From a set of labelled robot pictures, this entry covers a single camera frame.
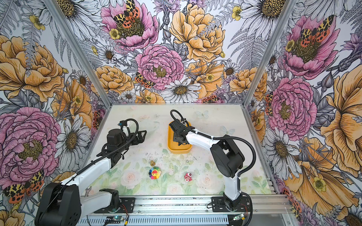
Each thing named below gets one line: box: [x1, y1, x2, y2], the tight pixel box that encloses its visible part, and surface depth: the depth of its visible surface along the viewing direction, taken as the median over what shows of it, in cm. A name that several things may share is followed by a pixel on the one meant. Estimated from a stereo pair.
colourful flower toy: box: [148, 166, 162, 180], surface depth 86 cm
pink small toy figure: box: [183, 172, 193, 183], surface depth 81 cm
